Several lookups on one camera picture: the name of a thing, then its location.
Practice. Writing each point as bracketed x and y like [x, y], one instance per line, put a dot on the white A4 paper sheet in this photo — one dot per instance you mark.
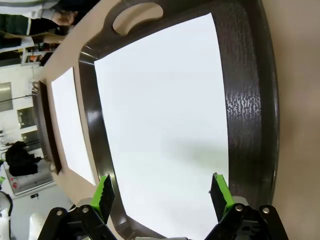
[162, 112]

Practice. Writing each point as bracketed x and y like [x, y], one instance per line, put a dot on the person left hand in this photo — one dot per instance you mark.
[67, 19]

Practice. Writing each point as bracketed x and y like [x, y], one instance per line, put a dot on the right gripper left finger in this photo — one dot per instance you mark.
[105, 197]

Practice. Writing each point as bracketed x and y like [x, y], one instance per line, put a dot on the person in dark green jacket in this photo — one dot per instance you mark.
[13, 30]

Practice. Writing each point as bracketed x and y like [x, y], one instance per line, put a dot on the brown plastic serving tray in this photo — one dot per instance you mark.
[45, 120]
[245, 75]

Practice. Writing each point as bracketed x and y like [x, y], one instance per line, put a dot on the white A4 paper stack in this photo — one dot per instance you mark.
[70, 125]

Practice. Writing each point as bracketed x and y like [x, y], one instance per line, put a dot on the black cloth bundle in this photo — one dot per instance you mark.
[20, 160]

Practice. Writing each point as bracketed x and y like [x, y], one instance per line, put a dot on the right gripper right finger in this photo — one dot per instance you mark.
[221, 197]

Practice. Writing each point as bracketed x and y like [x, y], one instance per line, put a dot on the person in white grey hoodie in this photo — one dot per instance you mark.
[47, 25]

